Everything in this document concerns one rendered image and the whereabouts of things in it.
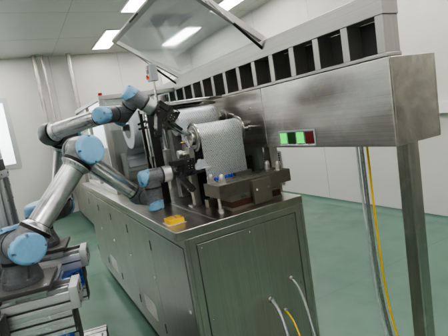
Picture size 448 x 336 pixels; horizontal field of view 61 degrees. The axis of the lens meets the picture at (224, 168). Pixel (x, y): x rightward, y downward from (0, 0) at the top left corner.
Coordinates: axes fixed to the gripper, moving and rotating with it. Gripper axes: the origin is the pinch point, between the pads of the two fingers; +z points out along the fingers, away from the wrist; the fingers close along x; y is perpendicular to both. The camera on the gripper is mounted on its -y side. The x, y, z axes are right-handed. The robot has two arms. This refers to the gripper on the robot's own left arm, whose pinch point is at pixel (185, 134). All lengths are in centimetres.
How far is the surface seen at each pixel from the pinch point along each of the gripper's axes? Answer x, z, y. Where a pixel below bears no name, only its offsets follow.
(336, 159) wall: 177, 252, 120
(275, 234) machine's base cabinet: -32, 51, -25
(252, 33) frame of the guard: -20, -1, 54
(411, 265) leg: -79, 81, -15
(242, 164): -6.4, 32.6, 1.2
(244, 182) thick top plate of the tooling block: -26.1, 26.8, -10.6
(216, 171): -6.4, 21.1, -9.2
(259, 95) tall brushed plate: -14.6, 20.0, 33.8
